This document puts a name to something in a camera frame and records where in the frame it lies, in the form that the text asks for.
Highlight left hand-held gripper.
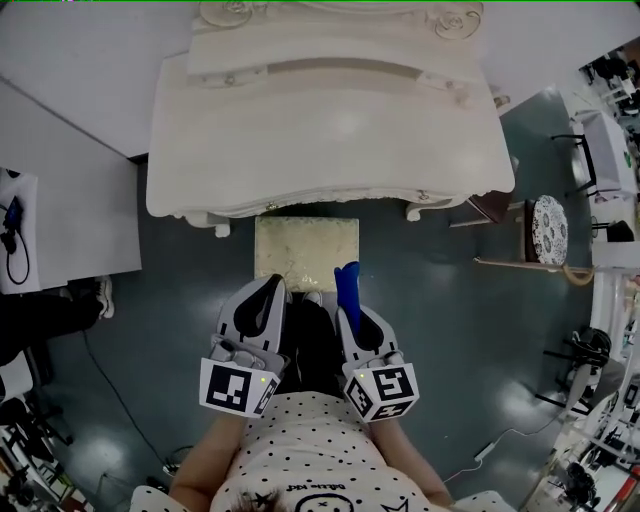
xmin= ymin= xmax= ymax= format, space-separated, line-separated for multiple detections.
xmin=198 ymin=273 xmax=292 ymax=419

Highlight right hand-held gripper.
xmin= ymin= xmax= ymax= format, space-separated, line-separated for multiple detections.
xmin=333 ymin=304 xmax=421 ymax=424

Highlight blue cloth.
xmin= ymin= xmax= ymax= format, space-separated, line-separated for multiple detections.
xmin=333 ymin=260 xmax=363 ymax=335

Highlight gold patterned cushioned stool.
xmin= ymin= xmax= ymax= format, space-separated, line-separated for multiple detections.
xmin=253 ymin=215 xmax=360 ymax=294

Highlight person's left forearm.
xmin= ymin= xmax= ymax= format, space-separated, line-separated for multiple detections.
xmin=168 ymin=413 xmax=251 ymax=501

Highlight person's right forearm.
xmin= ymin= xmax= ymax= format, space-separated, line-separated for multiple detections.
xmin=368 ymin=417 xmax=456 ymax=506

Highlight white dressing table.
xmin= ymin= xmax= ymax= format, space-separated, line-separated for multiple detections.
xmin=144 ymin=37 xmax=517 ymax=239

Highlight person's black trousers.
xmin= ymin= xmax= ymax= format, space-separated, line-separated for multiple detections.
xmin=287 ymin=294 xmax=347 ymax=396

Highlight person's polka-dot shirt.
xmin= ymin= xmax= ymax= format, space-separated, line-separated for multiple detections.
xmin=130 ymin=389 xmax=519 ymax=512

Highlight dark-seat wooden stool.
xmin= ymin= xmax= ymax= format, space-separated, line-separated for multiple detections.
xmin=449 ymin=189 xmax=526 ymax=230

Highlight wooden chair with patterned cushion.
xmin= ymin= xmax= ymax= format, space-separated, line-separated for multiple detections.
xmin=473 ymin=194 xmax=597 ymax=289

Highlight black office chair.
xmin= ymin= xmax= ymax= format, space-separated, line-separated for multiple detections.
xmin=534 ymin=327 xmax=629 ymax=417

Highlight white side table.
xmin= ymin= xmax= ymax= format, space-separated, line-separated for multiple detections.
xmin=0 ymin=167 xmax=41 ymax=295

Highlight blue device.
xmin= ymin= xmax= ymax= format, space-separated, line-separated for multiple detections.
xmin=1 ymin=195 xmax=25 ymax=232

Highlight table with white tablecloth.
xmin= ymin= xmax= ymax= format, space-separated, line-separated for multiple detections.
xmin=552 ymin=107 xmax=640 ymax=199

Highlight black floor cable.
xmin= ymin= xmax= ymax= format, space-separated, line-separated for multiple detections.
xmin=82 ymin=329 xmax=171 ymax=474

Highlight white power strip with cable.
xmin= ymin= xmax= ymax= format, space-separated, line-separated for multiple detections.
xmin=444 ymin=425 xmax=566 ymax=484

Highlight coiled black cable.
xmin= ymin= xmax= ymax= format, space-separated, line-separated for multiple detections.
xmin=0 ymin=227 xmax=32 ymax=286

